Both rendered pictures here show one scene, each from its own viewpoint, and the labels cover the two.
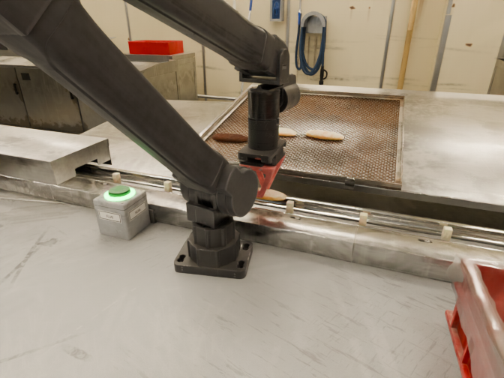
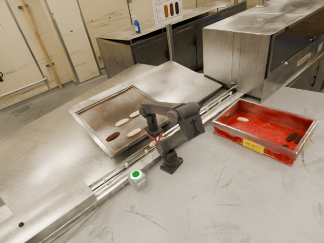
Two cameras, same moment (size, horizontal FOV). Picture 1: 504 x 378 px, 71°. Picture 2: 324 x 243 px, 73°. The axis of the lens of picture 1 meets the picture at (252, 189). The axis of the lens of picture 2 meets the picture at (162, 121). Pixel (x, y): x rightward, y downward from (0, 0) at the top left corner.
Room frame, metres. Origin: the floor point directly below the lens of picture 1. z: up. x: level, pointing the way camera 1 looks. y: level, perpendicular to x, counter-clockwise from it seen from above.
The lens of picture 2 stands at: (0.02, 0.78, 1.73)
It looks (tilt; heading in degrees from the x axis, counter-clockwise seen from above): 35 degrees down; 304
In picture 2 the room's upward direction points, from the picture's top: 10 degrees counter-clockwise
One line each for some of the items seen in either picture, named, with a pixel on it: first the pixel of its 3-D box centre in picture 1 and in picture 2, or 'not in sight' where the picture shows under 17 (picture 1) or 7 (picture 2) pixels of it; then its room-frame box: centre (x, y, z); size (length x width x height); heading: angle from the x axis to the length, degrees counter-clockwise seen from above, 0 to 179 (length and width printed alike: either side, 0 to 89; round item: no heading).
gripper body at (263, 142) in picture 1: (263, 136); (153, 126); (0.64, -0.02, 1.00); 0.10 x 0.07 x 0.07; 160
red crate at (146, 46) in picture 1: (156, 46); not in sight; (4.29, 1.08, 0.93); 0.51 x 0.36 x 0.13; 74
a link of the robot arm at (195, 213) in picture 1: (217, 193); (166, 147); (0.52, 0.06, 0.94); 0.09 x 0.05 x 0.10; 149
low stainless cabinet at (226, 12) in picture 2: not in sight; (214, 25); (1.72, -4.58, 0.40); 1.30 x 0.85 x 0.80; 70
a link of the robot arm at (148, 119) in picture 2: (265, 103); (150, 116); (0.64, -0.02, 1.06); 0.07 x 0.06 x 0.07; 149
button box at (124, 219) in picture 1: (125, 218); (138, 181); (0.60, 0.25, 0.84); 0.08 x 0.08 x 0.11; 70
